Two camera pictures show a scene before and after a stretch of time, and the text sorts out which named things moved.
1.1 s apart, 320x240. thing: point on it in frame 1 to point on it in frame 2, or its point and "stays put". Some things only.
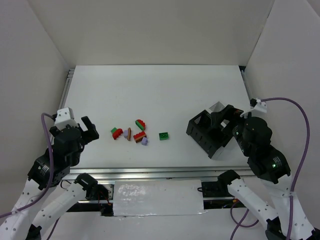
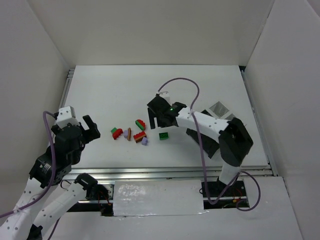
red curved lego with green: [116, 132] stays put
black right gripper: [221, 127] to [157, 110]
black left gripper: [83, 132] stays put
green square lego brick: [163, 136] stays put
